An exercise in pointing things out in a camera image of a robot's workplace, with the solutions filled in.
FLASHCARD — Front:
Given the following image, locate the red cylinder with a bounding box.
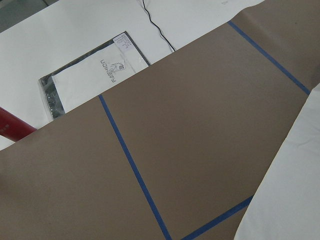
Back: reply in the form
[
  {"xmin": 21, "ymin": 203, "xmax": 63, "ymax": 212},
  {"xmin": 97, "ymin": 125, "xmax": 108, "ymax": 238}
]
[{"xmin": 0, "ymin": 107, "xmax": 37, "ymax": 142}]

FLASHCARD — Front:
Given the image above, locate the white long-sleeve printed shirt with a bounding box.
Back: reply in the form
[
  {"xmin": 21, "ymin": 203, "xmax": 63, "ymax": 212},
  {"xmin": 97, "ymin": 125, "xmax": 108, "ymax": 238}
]
[{"xmin": 234, "ymin": 86, "xmax": 320, "ymax": 240}]

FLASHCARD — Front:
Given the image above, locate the thin black cable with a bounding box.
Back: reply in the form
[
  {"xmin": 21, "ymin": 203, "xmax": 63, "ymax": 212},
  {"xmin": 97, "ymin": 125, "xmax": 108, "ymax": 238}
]
[{"xmin": 138, "ymin": 0, "xmax": 176, "ymax": 53}]

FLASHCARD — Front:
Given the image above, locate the packaged shirt in plastic bag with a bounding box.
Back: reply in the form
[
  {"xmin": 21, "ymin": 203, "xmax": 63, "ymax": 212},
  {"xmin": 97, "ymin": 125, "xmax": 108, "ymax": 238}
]
[{"xmin": 38, "ymin": 31, "xmax": 150, "ymax": 121}]

